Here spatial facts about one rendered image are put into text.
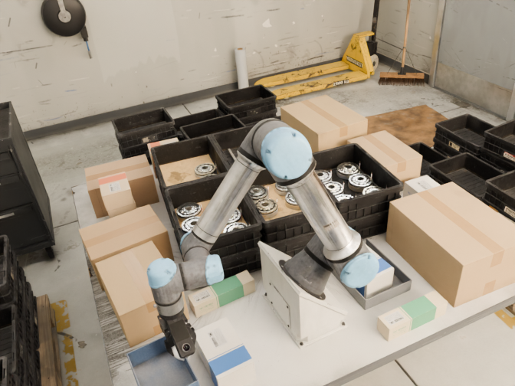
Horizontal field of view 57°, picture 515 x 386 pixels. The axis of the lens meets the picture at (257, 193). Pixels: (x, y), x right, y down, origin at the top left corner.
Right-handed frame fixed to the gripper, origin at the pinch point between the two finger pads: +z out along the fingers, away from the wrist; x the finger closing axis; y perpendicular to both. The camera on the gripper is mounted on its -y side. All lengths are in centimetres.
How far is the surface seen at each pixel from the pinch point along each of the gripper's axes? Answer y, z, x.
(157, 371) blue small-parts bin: 4.3, 5.0, 8.2
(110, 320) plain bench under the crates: 39.4, 12.3, 15.2
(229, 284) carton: 25.8, 6.4, -26.7
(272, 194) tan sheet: 57, -1, -64
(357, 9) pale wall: 350, 21, -352
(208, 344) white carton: 3.6, 3.4, -8.5
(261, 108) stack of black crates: 200, 30, -138
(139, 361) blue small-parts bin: 9.6, 3.7, 11.8
